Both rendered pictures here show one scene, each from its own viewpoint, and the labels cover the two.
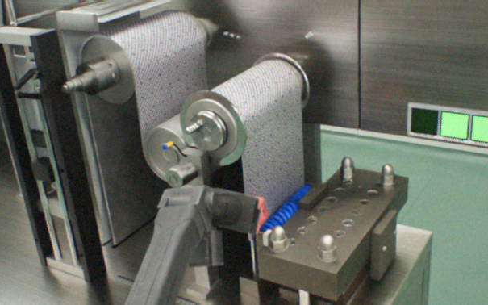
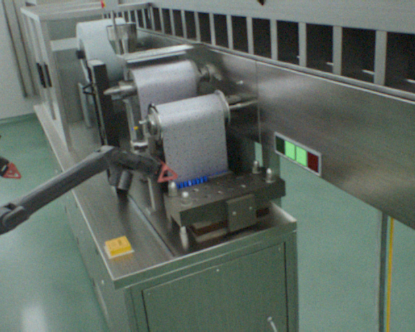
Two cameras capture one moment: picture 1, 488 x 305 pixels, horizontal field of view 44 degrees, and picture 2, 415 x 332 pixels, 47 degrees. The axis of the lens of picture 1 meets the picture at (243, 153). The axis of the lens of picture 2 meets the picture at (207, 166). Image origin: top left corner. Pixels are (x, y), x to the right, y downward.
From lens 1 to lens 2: 1.02 m
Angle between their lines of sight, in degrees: 32
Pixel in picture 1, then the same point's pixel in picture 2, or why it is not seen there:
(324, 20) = (246, 74)
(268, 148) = (187, 141)
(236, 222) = (149, 173)
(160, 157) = not seen: hidden behind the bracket
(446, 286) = not seen: outside the picture
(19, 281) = (93, 185)
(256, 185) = (176, 160)
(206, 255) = (114, 181)
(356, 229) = (217, 197)
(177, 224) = (89, 159)
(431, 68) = (282, 112)
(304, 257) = (176, 201)
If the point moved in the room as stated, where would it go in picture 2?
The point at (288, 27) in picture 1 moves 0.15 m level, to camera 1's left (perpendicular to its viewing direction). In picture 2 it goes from (234, 76) to (201, 74)
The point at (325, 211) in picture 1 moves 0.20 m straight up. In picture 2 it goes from (217, 185) to (213, 132)
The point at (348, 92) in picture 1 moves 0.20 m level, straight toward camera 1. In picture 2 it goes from (255, 120) to (217, 137)
